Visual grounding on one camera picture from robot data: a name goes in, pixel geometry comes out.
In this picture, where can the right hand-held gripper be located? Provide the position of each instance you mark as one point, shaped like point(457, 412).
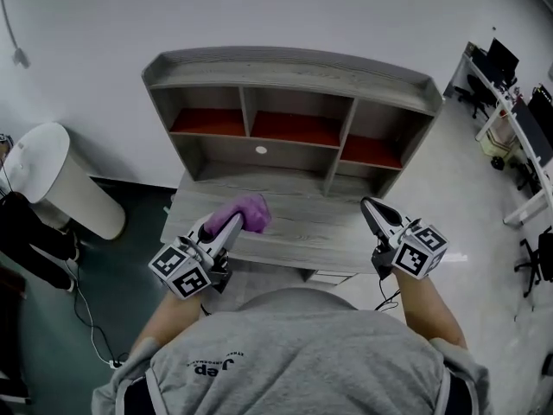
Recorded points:
point(419, 253)

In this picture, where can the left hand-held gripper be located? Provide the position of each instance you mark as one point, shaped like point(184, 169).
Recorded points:
point(179, 270)

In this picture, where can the purple cloth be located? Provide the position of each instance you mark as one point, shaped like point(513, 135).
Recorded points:
point(252, 212)

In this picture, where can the grey wooden shelf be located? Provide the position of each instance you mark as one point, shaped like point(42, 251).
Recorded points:
point(285, 76)

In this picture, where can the person's left forearm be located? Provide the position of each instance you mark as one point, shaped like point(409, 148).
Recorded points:
point(166, 320)

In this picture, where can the person's right forearm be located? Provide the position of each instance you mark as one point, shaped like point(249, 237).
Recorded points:
point(425, 309)

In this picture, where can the white round shelf cap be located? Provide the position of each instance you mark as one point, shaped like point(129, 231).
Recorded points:
point(261, 149)

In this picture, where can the grey wooden desk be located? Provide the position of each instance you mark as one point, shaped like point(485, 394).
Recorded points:
point(302, 227)

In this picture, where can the person's grey shirt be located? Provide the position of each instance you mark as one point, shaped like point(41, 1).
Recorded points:
point(294, 357)

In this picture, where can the black office chair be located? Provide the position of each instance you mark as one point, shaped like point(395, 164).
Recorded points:
point(538, 259)
point(473, 95)

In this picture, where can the white round bin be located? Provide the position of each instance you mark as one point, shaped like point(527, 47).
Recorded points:
point(65, 175)

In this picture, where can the long white desk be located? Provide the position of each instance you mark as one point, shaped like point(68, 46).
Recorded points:
point(514, 119)

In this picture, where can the white power strip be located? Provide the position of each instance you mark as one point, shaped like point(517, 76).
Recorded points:
point(116, 364)

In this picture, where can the large black monitor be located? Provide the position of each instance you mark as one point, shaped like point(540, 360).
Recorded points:
point(542, 123)

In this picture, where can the small black monitor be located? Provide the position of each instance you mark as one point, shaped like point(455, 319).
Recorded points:
point(503, 59)

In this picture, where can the dark brown cabinet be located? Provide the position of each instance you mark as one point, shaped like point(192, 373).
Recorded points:
point(10, 331)

